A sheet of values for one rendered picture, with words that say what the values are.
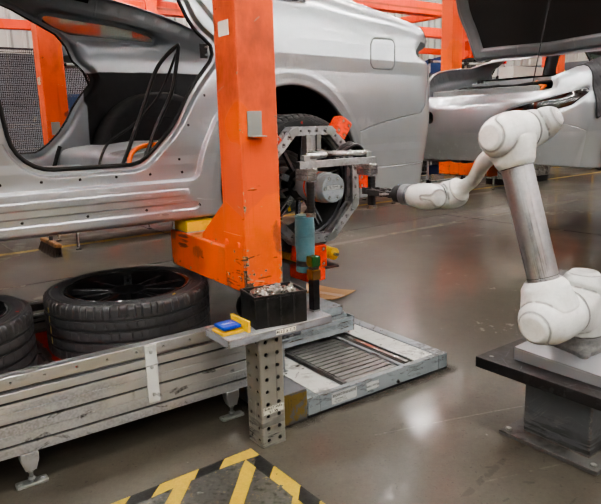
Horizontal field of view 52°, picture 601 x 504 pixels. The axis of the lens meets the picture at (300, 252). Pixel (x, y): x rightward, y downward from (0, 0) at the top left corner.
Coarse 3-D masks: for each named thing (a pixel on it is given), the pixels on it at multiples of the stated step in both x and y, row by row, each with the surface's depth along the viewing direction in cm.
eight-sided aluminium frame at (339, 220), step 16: (288, 128) 274; (304, 128) 276; (320, 128) 281; (288, 144) 272; (336, 144) 289; (352, 176) 296; (352, 192) 298; (352, 208) 300; (336, 224) 295; (288, 240) 282; (320, 240) 291
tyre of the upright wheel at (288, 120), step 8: (280, 120) 278; (288, 120) 280; (296, 120) 283; (304, 120) 285; (312, 120) 288; (320, 120) 290; (280, 128) 278; (344, 168) 304; (344, 176) 305; (344, 192) 306; (344, 200) 306; (288, 248) 291
